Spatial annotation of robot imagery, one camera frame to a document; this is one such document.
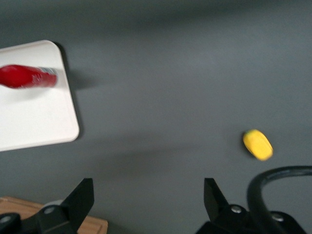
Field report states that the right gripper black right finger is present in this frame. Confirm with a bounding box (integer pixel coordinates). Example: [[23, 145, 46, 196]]
[[194, 177, 259, 234]]

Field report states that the wooden drawer cabinet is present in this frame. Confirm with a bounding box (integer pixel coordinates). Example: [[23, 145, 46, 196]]
[[0, 196, 109, 234]]

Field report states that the cream rectangular tray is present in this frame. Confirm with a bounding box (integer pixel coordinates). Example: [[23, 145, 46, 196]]
[[0, 39, 80, 152]]

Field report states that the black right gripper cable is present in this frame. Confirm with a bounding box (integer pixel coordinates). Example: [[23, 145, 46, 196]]
[[247, 165, 312, 234]]

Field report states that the red coke bottle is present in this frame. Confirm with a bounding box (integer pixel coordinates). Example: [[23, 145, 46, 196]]
[[0, 63, 59, 90]]

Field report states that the yellow lemon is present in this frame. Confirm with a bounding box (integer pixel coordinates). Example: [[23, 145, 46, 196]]
[[242, 129, 274, 162]]

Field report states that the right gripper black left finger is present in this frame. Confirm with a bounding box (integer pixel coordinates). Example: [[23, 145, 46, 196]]
[[20, 177, 95, 234]]

